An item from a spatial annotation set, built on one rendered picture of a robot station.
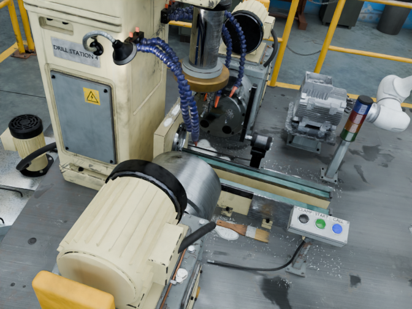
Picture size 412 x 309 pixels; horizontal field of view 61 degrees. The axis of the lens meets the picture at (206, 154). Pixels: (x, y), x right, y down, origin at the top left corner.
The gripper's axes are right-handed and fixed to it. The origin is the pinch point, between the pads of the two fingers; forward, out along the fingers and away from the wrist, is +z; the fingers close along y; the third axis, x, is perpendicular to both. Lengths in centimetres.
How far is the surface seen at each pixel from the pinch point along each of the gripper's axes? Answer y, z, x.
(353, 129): 26.4, -11.2, -3.9
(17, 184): 45, 129, 84
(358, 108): 25.7, -8.3, -12.7
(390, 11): -440, -145, 55
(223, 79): 54, 43, -21
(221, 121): 30, 39, 12
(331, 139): 11.2, -11.8, 13.7
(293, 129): 10.5, 6.2, 16.2
